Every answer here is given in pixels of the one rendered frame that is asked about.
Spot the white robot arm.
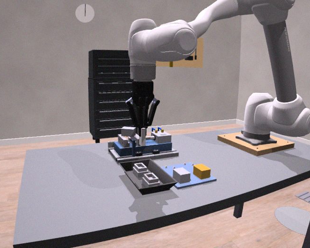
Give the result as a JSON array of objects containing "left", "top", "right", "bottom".
[{"left": 128, "top": 0, "right": 310, "bottom": 146}]

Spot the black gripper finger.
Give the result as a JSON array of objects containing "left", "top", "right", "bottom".
[
  {"left": 142, "top": 97, "right": 160, "bottom": 146},
  {"left": 125, "top": 97, "right": 144, "bottom": 146}
]

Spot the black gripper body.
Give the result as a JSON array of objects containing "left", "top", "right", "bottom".
[{"left": 131, "top": 81, "right": 154, "bottom": 107}]

